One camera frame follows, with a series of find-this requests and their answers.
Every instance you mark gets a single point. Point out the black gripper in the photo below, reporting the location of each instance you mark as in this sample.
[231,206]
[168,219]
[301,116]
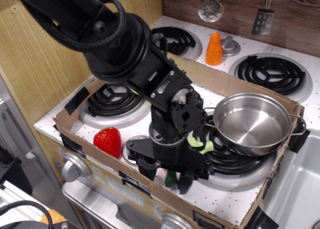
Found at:
[150,155]

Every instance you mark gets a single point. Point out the orange toy carrot green stem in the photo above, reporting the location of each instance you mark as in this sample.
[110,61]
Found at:
[171,180]

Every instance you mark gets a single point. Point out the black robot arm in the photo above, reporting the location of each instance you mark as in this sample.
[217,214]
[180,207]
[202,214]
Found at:
[120,48]

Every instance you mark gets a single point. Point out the silver oven knob right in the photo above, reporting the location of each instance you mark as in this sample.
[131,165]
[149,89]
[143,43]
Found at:
[173,221]

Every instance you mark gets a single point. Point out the silver oven knob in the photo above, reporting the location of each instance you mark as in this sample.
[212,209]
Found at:
[74,168]
[173,221]

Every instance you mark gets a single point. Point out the light green toy broccoli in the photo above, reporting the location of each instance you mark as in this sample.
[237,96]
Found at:
[198,146]

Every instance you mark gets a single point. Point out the front right black burner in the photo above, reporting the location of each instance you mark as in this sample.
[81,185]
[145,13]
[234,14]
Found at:
[231,171]

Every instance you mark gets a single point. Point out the black burner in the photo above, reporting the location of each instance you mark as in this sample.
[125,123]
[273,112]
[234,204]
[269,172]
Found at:
[231,171]
[113,105]
[278,73]
[181,42]

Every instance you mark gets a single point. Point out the red toy strawberry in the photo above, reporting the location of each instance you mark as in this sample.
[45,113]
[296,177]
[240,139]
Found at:
[109,141]

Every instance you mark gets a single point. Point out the silver oven knob left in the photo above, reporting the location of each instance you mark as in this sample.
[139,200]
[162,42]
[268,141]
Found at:
[74,168]

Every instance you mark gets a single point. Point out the front left black burner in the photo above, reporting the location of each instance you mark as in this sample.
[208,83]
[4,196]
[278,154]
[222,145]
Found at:
[113,105]

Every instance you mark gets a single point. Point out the stainless steel pot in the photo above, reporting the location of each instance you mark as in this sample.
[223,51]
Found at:
[253,124]

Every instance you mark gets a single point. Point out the orange plastic cone toy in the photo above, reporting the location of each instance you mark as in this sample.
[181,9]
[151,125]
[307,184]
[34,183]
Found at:
[214,51]

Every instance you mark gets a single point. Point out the grey sink basin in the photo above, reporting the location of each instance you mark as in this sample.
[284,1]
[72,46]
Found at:
[293,199]

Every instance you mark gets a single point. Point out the back left black burner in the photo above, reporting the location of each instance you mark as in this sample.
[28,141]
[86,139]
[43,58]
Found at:
[181,42]

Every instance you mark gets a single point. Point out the silver stove knob back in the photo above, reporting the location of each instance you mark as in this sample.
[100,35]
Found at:
[230,47]

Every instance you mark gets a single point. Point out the back right black burner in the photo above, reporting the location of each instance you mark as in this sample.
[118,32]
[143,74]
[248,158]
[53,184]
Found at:
[278,73]

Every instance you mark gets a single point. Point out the hanging silver slotted spoon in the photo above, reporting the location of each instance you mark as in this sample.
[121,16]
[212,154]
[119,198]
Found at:
[211,11]

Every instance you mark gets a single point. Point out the hanging silver spatula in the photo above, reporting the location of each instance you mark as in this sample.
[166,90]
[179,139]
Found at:
[263,20]

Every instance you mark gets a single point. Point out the silver oven door handle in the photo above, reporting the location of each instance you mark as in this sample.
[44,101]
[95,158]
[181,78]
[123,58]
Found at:
[105,210]

